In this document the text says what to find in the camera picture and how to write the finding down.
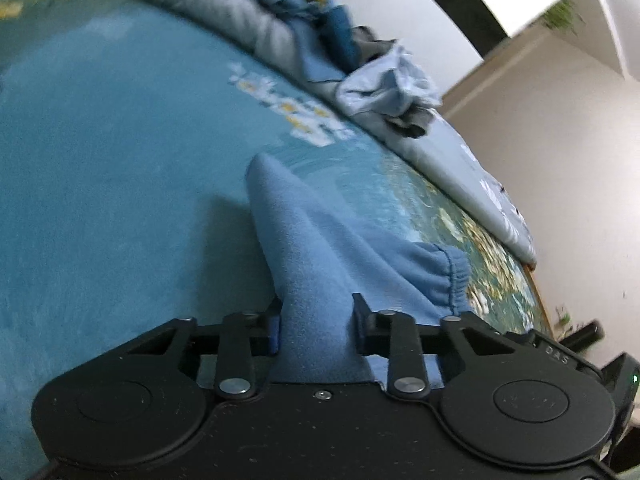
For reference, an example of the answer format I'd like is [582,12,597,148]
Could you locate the light blue fleece garment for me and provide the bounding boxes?
[246,154,471,384]

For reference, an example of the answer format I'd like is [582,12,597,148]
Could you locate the blue crumpled garment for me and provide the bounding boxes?
[256,0,348,82]

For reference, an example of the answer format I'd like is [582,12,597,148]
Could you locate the grey blue folded quilt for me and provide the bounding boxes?
[155,0,537,266]

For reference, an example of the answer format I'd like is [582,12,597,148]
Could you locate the teal floral bed blanket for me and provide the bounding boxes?
[1,0,550,479]

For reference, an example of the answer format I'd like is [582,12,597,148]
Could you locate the dark blue garment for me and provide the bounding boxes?
[318,6,360,74]

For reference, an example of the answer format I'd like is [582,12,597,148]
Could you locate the pale blue crumpled shirt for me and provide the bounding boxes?
[335,41,442,117]

